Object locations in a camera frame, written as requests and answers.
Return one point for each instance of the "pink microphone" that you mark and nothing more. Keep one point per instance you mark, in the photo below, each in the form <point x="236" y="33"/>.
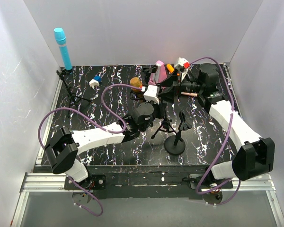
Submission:
<point x="158" y="73"/>

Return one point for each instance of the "round base shock-mount stand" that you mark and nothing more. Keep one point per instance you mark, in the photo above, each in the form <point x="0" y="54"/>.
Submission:
<point x="139" y="96"/>

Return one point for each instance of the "right round base stand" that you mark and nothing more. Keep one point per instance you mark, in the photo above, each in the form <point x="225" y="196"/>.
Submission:
<point x="174" y="144"/>

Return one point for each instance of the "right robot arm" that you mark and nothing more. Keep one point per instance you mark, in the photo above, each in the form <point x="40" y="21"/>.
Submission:
<point x="255" y="155"/>

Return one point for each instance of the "white blue small microphone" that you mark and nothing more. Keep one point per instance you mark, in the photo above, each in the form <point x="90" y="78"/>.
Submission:
<point x="96" y="81"/>

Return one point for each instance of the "orange microphone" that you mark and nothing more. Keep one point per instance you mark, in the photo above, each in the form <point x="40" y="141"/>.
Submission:
<point x="172" y="70"/>

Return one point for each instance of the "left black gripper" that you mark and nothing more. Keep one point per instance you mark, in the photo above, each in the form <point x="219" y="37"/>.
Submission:
<point x="161" y="104"/>

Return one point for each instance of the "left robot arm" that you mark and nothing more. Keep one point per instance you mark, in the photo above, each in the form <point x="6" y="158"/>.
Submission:
<point x="61" y="150"/>

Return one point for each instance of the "beige microphone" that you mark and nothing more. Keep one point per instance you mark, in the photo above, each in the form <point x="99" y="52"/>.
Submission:
<point x="189" y="94"/>

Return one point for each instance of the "black tripod stand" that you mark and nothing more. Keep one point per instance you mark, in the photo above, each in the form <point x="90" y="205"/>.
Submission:
<point x="74" y="100"/>
<point x="165" y="127"/>

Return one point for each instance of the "gold microphone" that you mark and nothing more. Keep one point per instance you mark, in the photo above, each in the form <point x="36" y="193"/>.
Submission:
<point x="137" y="83"/>

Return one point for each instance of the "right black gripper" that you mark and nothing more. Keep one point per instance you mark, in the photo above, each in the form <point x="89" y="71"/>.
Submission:
<point x="175" y="85"/>

